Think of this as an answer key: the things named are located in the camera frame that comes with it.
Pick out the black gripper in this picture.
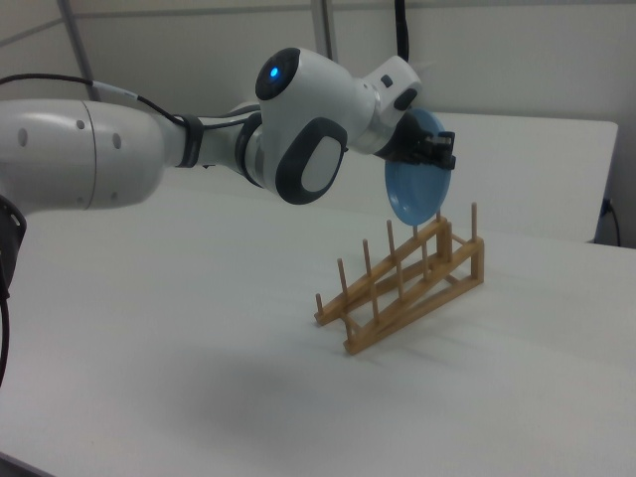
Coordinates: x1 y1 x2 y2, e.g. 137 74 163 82
385 112 459 171

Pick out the blue round plate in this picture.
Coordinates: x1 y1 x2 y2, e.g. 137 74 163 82
384 106 453 230

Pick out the wooden peg plate rack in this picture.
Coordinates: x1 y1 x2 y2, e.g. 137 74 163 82
313 201 486 357

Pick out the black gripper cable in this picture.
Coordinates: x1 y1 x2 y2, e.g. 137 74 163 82
394 0 414 64

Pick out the black wall cable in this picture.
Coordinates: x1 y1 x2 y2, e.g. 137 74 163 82
600 198 623 245

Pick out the black cable strap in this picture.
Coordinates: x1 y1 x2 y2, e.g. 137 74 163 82
177 113 206 171

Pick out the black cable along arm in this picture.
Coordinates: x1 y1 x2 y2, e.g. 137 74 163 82
0 73 262 131

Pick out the black cable bundle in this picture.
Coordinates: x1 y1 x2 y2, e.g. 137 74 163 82
0 193 29 389

